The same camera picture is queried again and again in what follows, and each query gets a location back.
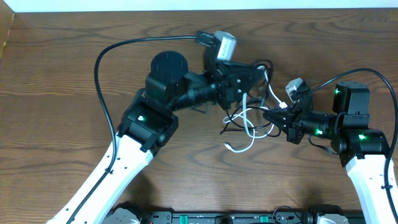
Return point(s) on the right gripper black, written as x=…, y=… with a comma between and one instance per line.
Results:
x=293, y=119

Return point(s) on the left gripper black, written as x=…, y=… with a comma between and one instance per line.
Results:
x=224, y=90

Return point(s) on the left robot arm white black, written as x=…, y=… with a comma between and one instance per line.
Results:
x=149, y=123

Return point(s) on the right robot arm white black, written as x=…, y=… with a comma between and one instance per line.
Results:
x=362, y=150

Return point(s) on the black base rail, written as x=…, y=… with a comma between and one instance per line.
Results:
x=129, y=213

